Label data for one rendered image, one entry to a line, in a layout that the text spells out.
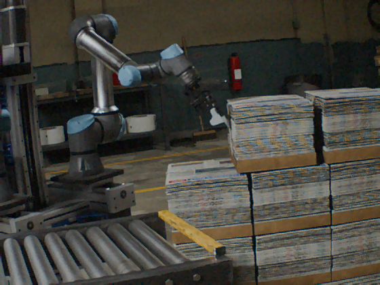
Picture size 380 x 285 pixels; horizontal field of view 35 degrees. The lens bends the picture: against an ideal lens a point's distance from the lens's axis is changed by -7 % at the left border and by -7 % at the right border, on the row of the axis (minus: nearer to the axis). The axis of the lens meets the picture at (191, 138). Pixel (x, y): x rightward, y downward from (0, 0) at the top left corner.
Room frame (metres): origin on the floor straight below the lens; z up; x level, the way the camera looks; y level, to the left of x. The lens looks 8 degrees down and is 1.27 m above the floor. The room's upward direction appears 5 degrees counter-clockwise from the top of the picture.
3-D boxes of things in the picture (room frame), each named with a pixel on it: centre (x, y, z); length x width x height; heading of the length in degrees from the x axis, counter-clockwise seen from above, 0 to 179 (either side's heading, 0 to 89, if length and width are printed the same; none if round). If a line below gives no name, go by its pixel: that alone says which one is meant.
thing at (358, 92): (2.35, -0.62, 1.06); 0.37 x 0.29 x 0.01; 0
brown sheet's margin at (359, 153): (2.34, -0.61, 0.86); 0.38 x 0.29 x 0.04; 0
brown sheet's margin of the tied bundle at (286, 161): (2.23, -0.29, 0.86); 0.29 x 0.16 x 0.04; 90
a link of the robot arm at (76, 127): (2.53, 0.43, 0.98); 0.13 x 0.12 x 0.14; 138
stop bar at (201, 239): (1.60, 0.03, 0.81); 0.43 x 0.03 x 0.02; 20
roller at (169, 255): (1.58, 0.11, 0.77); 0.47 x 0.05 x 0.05; 20
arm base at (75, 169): (2.52, 0.44, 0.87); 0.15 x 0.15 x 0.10
